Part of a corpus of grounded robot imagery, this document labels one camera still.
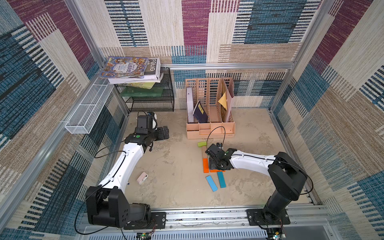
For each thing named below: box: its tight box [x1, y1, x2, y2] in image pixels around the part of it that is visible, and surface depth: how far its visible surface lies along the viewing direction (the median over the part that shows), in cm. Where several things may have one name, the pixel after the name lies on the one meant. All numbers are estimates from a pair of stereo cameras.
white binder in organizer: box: [186, 87, 194, 123], surface depth 103 cm
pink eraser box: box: [136, 171, 149, 185], surface depth 87 cm
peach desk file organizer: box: [185, 77, 236, 140], surface depth 107 cm
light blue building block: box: [205, 175, 219, 192], surface depth 86 cm
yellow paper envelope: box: [218, 91, 227, 111], surface depth 93 cm
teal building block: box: [217, 171, 227, 189], surface depth 88 cm
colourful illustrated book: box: [99, 56, 149, 79], surface depth 83 cm
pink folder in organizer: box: [224, 78, 235, 122], surface depth 94 cm
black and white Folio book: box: [108, 57, 164, 85], surface depth 83 cm
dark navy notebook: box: [193, 100, 208, 123], surface depth 107 cm
